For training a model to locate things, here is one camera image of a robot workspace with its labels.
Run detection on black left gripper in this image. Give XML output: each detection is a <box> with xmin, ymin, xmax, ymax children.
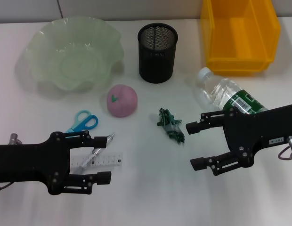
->
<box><xmin>0</xmin><ymin>130</ymin><xmax>112</xmax><ymax>195</ymax></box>

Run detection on blue sheathed scissors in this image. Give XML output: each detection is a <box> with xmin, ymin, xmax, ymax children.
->
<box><xmin>65</xmin><ymin>109</ymin><xmax>99</xmax><ymax>139</ymax></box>

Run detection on silver ballpoint pen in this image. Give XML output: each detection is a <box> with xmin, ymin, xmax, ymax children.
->
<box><xmin>79</xmin><ymin>132</ymin><xmax>116</xmax><ymax>169</ymax></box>

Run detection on green plastic wrapper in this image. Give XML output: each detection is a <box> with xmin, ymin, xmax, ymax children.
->
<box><xmin>156</xmin><ymin>107</ymin><xmax>186</xmax><ymax>145</ymax></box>

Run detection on yellow plastic bin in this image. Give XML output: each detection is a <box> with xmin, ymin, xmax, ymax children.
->
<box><xmin>199</xmin><ymin>0</ymin><xmax>282</xmax><ymax>76</ymax></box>

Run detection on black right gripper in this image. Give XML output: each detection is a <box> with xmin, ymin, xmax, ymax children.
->
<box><xmin>185</xmin><ymin>104</ymin><xmax>292</xmax><ymax>177</ymax></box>

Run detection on green glass fruit plate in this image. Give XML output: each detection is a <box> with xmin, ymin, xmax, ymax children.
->
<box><xmin>15</xmin><ymin>16</ymin><xmax>125</xmax><ymax>94</ymax></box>

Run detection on clear green-label water bottle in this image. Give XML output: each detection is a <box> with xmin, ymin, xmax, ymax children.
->
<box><xmin>196</xmin><ymin>67</ymin><xmax>269</xmax><ymax>116</ymax></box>

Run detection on black mesh pen holder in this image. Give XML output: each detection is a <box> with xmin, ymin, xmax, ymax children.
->
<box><xmin>137</xmin><ymin>23</ymin><xmax>179</xmax><ymax>84</ymax></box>

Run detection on pink toy peach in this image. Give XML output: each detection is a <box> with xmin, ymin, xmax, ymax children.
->
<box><xmin>106</xmin><ymin>84</ymin><xmax>138</xmax><ymax>118</ymax></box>

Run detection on clear plastic ruler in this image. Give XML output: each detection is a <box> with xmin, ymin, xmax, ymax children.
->
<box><xmin>70</xmin><ymin>152</ymin><xmax>123</xmax><ymax>175</ymax></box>

